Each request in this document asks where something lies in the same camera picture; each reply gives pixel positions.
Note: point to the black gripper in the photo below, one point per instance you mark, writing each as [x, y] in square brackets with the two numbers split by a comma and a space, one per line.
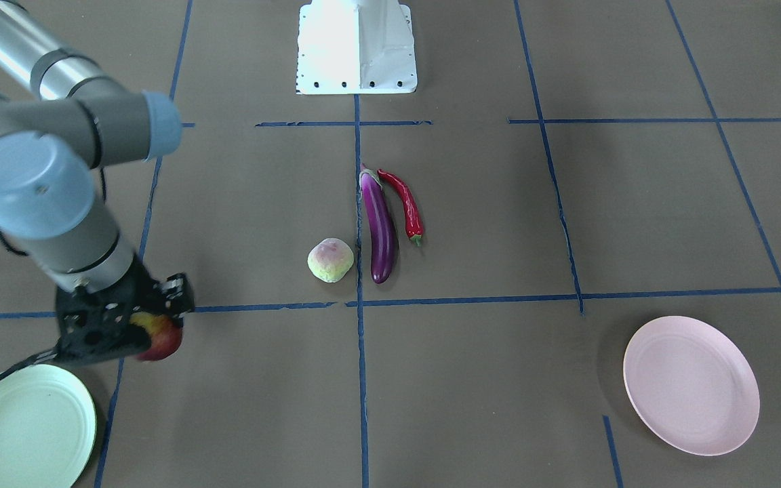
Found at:
[141, 288]

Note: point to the pink green peach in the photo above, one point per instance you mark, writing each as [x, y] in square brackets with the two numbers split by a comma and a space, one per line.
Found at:
[330, 260]

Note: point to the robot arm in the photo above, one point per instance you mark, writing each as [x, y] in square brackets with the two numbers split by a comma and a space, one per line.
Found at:
[80, 120]

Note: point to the green plate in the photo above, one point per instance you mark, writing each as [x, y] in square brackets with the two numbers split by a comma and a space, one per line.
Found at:
[47, 428]

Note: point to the purple eggplant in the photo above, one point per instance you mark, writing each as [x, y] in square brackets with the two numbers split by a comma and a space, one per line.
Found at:
[383, 232]

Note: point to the red chili pepper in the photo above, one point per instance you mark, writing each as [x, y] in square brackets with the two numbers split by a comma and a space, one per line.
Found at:
[413, 224]

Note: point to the pink plate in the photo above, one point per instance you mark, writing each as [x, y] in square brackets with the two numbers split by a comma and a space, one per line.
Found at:
[691, 386]

